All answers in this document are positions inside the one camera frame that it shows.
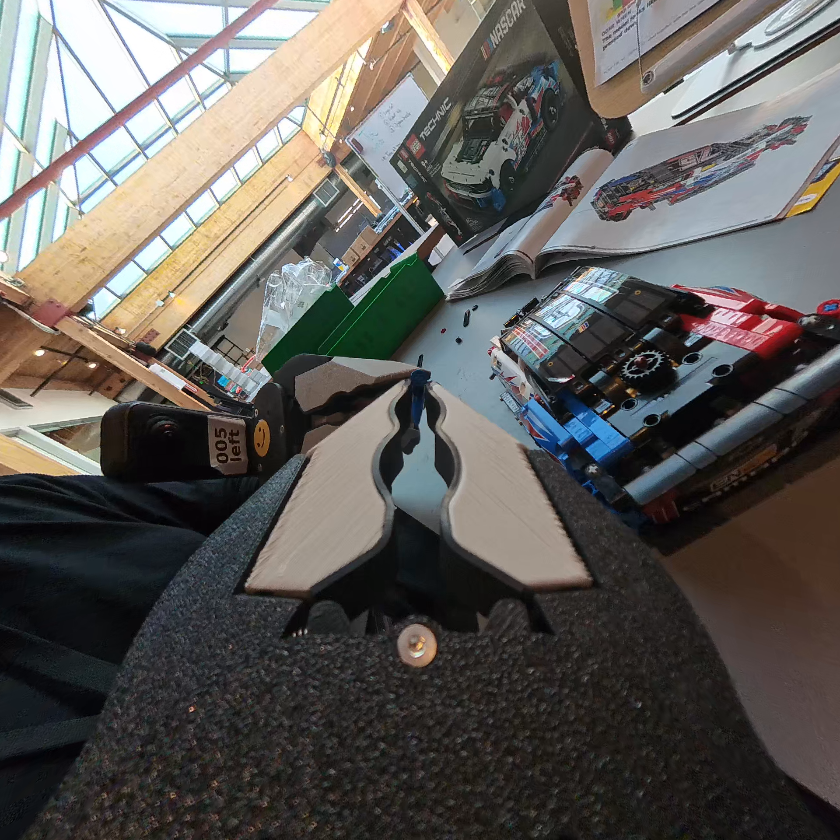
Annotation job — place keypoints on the person's left forearm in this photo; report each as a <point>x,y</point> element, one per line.
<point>131,525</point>

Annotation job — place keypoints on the clear plastic bag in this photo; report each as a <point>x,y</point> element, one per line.
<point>289,302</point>

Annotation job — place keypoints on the large green plastic bin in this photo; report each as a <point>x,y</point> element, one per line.
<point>308,334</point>

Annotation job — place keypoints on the silver air duct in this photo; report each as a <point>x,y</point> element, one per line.
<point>262,262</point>

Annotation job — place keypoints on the wooden document stand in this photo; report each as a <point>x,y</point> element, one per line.
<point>617,98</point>

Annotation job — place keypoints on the red ceiling pipe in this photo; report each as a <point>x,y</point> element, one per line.
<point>131,105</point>

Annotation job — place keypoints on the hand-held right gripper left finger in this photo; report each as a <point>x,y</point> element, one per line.
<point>321,525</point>

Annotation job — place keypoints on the instruction booklet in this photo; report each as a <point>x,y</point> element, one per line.
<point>689,197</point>

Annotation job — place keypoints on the red white blue toy car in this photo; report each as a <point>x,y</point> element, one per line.
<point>656,394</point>

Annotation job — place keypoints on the stack of white boxes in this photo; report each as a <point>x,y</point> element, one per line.
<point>223,374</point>

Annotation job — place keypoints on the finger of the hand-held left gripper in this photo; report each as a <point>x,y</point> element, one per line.
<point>354,374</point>
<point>318,436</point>

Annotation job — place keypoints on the black toy car set box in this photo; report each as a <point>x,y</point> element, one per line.
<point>499,118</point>

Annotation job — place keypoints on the whiteboard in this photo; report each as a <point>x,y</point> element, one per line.
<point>387,131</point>

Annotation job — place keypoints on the blue curved toy brick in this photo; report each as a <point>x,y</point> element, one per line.
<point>418,400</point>

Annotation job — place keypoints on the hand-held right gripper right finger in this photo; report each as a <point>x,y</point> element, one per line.
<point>512,525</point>

